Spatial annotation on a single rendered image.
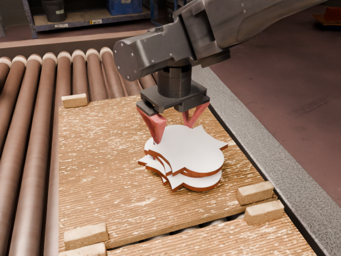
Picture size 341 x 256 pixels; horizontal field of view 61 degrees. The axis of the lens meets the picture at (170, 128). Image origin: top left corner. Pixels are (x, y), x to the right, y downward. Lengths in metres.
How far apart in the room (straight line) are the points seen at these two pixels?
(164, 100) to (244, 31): 0.19
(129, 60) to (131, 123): 0.28
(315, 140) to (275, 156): 1.74
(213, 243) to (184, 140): 0.19
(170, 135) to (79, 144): 0.19
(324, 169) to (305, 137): 0.34
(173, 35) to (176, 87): 0.09
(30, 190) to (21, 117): 0.26
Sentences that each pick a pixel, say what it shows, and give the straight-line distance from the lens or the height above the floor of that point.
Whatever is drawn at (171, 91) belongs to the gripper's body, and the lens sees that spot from 0.47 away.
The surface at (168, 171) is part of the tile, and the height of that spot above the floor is 0.97.
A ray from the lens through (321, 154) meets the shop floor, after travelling 2.25.
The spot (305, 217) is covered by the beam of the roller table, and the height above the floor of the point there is 0.91.
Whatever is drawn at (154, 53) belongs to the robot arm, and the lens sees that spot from 0.39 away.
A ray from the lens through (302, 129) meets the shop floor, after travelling 2.44.
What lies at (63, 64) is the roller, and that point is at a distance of 1.04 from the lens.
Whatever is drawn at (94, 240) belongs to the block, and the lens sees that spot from 0.45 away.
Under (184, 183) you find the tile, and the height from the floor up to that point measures 0.96.
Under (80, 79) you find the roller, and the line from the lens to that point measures 0.92.
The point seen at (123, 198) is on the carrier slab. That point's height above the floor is 0.94.
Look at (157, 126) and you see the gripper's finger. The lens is 0.47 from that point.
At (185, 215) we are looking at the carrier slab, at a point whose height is 0.94.
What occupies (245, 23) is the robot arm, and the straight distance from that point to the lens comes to 0.34.
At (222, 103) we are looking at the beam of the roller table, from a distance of 0.78.
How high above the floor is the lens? 1.31
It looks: 36 degrees down
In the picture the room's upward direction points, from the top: straight up
